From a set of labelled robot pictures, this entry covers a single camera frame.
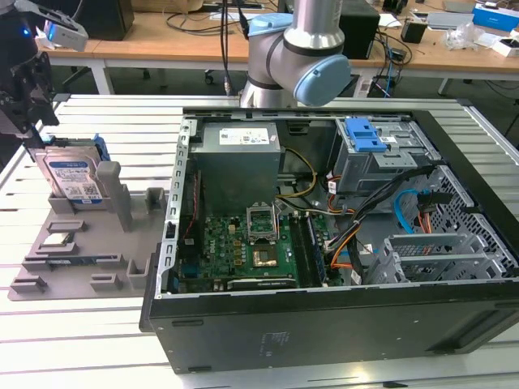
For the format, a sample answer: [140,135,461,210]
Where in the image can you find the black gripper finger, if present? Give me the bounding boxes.
[11,51,60,150]
[0,93,32,137]

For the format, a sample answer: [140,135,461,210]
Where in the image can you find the hard disk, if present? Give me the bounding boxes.
[24,133,111,211]

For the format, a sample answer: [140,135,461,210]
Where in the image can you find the grey disk bay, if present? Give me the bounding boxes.
[364,233,508,287]

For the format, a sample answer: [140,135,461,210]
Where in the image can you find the large black box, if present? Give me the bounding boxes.
[60,0,135,41]

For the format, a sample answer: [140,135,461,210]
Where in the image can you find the loose RAM stick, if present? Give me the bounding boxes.
[46,254,101,267]

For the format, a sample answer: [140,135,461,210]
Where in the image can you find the grey parts rack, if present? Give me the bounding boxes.
[7,160,171,301]

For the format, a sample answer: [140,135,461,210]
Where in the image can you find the grey power supply unit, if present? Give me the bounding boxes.
[188,121,287,212]

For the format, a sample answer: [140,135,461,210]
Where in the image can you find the green motherboard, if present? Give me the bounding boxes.
[176,210,337,293]

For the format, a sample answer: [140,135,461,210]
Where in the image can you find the metal socket cover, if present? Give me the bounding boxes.
[246,200,281,244]

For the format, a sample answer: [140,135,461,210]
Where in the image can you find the CPU socket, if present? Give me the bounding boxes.
[251,246,280,269]

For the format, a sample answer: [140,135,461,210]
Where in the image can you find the black graphics card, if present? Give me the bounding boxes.
[225,276,297,291]

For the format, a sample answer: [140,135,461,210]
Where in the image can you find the black RAM slot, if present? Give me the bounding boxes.
[298,216,317,287]
[288,216,310,288]

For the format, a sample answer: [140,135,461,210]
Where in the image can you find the blue plastic latch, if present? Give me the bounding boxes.
[344,117,386,154]

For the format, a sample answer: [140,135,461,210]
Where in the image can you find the grey optical drive cage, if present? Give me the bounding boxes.
[328,116,441,195]

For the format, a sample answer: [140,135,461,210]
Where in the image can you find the black open PC case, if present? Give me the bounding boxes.
[139,105,519,376]

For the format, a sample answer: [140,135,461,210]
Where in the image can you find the small black speaker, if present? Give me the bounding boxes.
[401,19,429,45]

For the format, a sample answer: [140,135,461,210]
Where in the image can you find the grey flat device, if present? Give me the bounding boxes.
[425,11,475,30]

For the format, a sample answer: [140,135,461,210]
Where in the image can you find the clear plastic bag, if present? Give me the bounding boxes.
[444,22,487,52]

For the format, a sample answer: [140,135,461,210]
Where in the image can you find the blue cardboard box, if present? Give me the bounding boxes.
[472,2,519,32]

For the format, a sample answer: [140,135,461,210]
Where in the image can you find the white box black insert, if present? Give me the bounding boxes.
[491,36,519,58]

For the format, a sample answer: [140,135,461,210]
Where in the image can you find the wooden desk white frame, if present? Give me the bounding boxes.
[87,10,519,96]
[38,38,114,96]

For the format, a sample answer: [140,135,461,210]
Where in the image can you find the yellow black power wires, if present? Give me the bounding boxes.
[275,147,318,202]

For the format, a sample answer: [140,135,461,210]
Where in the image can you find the coloured wire bundle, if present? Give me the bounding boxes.
[326,194,358,218]

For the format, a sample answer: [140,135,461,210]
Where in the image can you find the orange flat wire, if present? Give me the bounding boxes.
[330,231,366,271]

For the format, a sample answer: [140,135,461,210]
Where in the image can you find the black sleeved cable bundle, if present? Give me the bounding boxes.
[348,164,441,284]

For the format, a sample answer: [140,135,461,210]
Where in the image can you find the blue data wire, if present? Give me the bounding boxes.
[395,186,425,235]

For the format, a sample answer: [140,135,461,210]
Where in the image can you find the orange power wire with plug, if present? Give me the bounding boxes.
[417,193,452,235]

